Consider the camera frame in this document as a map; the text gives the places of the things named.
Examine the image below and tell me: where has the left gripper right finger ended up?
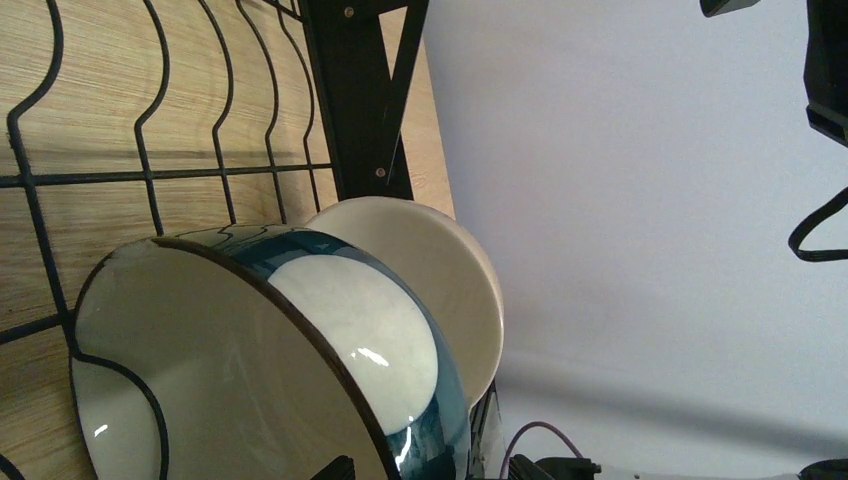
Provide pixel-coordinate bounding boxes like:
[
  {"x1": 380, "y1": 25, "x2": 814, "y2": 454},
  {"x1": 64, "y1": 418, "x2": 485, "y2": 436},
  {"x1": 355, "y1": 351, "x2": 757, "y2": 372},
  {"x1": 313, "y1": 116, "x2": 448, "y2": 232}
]
[{"x1": 508, "y1": 454, "x2": 553, "y2": 480}]

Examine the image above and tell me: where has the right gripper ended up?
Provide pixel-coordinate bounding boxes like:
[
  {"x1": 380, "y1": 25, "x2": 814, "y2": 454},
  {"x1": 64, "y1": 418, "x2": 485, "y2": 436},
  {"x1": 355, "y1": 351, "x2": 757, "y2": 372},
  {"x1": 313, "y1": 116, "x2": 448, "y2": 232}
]
[{"x1": 699, "y1": 0, "x2": 848, "y2": 264}]

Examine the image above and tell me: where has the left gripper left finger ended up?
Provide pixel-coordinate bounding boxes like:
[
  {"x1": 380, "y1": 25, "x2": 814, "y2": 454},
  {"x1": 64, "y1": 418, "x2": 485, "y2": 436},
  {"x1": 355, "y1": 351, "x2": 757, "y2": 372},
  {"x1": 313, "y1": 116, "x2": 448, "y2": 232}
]
[{"x1": 311, "y1": 455, "x2": 356, "y2": 480}]

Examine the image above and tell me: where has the small blue rimmed bowl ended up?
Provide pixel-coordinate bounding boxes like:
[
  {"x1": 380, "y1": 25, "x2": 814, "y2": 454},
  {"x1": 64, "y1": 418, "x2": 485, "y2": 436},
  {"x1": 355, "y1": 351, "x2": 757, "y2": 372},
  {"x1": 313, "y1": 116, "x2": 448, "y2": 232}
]
[{"x1": 70, "y1": 225, "x2": 471, "y2": 479}]

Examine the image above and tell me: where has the white ceramic bowl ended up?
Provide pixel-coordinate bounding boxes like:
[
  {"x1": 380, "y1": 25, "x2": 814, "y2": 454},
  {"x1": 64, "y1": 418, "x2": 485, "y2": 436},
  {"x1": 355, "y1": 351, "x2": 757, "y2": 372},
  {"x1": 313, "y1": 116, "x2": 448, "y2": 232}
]
[{"x1": 306, "y1": 196, "x2": 504, "y2": 405}]

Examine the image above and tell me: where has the black wire dish rack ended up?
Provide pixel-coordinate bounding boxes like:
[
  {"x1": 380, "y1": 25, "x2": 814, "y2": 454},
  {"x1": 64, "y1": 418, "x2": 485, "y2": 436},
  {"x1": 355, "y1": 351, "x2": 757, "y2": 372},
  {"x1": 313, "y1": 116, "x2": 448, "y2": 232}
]
[{"x1": 1, "y1": 1, "x2": 491, "y2": 479}]

